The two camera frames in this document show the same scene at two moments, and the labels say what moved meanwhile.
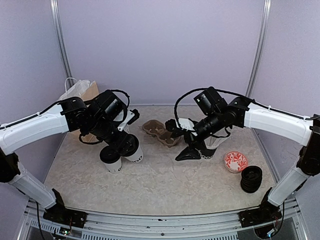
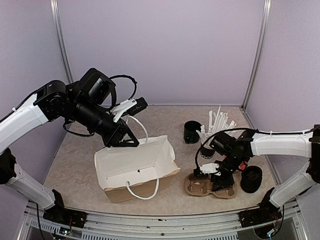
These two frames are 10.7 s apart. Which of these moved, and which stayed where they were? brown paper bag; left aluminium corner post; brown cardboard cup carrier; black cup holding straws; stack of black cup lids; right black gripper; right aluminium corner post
Moved: brown cardboard cup carrier; brown paper bag; right black gripper
Stayed: right aluminium corner post; stack of black cup lids; black cup holding straws; left aluminium corner post
